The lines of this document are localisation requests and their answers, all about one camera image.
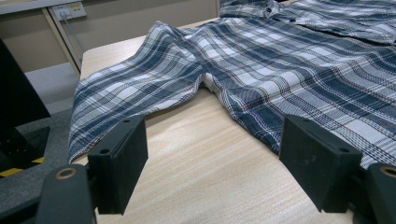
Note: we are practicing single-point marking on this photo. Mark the blue white plaid shirt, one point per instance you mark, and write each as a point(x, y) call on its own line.
point(264, 62)

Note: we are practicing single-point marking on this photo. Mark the yellow black floor tape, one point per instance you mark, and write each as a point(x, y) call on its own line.
point(12, 171)

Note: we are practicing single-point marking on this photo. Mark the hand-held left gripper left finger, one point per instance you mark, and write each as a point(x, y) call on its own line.
point(120, 161)

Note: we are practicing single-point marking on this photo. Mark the black stand base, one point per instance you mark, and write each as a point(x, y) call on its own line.
point(21, 143)

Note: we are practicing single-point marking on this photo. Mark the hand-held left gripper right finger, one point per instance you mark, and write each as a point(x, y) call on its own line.
point(317, 165)

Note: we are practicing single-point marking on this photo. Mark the white wall socket yellow label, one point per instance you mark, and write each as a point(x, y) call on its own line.
point(69, 11)

